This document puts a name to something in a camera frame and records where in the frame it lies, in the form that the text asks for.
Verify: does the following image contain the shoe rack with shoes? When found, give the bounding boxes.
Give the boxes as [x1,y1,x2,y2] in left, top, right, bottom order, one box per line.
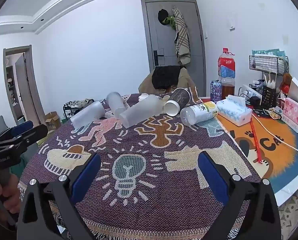
[63,98,96,120]

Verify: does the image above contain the orange cat desk mat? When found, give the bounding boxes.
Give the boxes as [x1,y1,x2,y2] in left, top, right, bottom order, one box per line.
[216,97,298,203]

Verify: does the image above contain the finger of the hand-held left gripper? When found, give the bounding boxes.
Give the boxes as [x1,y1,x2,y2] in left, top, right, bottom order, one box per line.
[0,120,34,142]
[0,124,49,153]

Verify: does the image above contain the grey doorway frame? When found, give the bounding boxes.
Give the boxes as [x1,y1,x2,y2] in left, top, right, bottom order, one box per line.
[3,45,46,128]

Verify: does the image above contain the plaid scarf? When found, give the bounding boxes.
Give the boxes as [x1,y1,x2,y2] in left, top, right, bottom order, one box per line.
[172,7,191,67]

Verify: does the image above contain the grey door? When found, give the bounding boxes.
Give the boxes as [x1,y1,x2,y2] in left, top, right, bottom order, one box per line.
[141,0,207,98]

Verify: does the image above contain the white power strip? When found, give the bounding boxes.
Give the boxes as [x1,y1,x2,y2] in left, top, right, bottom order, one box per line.
[240,84,263,100]

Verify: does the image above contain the large frosted plastic cup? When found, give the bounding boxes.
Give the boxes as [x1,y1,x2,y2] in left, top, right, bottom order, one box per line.
[119,94,164,128]

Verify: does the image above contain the small frosted plastic cup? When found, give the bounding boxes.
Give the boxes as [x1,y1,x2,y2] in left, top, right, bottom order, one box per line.
[106,92,126,118]

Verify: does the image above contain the white plastic utensils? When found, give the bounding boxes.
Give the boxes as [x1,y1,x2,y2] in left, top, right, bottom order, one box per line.
[263,73,276,89]

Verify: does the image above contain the clear bottle with yellow label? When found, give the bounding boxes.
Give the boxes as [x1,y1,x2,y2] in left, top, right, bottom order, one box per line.
[180,101,218,125]

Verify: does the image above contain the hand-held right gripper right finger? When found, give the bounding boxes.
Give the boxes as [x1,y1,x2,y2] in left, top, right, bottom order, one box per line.
[197,151,282,240]

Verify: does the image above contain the cardboard box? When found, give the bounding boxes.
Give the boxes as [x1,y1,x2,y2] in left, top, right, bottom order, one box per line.
[44,111,62,131]

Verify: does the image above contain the printed woven blanket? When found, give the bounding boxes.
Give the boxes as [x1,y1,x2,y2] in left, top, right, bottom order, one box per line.
[18,87,262,240]

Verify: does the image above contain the patterned tablecloth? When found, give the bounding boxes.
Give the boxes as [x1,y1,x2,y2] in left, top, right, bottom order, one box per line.
[277,195,298,240]

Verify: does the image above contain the dark paper cup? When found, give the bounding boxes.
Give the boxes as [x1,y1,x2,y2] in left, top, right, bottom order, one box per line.
[164,87,192,117]

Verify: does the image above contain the soft tissue pack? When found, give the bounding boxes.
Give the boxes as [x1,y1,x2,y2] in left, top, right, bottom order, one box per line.
[216,94,253,127]

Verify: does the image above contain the brown teddy bear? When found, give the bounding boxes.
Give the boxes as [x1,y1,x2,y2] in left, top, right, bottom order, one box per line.
[279,73,293,93]

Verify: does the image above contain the black hat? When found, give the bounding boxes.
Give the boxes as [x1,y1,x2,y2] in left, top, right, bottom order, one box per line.
[158,9,169,26]

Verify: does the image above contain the green plush toy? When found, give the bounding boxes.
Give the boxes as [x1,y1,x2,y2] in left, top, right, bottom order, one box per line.
[164,16,177,30]

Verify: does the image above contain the black mesh holder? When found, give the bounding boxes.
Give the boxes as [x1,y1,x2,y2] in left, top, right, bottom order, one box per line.
[260,85,279,109]

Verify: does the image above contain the teal package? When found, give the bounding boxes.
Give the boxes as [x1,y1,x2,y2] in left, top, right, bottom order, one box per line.
[252,49,287,58]

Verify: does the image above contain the white cable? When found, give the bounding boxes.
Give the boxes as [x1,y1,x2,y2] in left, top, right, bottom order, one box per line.
[251,112,298,165]

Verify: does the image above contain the blue drink can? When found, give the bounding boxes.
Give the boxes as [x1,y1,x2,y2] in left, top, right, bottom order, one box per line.
[210,80,223,102]

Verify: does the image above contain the pink flowered box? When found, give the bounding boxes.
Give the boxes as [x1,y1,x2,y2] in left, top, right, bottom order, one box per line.
[282,97,298,133]

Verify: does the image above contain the large oil bottle red label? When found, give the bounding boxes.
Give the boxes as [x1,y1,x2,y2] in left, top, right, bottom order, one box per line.
[217,47,237,98]

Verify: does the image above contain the black wire basket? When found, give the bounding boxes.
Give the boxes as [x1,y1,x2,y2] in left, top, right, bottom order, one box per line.
[249,55,289,76]

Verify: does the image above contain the person's left hand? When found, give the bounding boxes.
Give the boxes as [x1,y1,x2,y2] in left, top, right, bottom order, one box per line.
[0,176,21,228]

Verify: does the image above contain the black door lock handle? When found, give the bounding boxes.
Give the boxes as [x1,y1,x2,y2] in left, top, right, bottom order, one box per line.
[153,50,164,67]

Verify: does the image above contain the red straw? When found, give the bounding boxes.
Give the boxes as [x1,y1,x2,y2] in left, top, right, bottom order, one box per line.
[249,119,263,164]

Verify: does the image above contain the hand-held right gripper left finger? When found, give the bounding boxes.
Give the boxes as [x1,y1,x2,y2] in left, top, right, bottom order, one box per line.
[16,152,102,240]

